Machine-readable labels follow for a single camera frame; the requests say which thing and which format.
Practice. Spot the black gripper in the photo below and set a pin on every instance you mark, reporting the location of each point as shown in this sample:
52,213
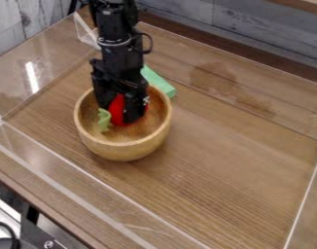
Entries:
116,73

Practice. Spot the red plush tomato toy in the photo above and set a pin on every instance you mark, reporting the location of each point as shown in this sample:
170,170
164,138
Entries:
112,116

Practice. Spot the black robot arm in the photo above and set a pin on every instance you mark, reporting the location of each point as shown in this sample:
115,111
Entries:
115,18

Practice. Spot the green rectangular block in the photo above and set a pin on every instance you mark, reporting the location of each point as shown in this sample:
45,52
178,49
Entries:
158,81

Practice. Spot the wooden bowl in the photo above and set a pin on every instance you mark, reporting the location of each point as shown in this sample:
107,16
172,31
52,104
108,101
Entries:
123,143

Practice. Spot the clear acrylic corner bracket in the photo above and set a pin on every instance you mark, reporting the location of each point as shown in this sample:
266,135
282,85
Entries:
85,34

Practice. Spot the black table leg bracket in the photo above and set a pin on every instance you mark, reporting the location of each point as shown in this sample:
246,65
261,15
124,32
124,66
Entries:
33,237

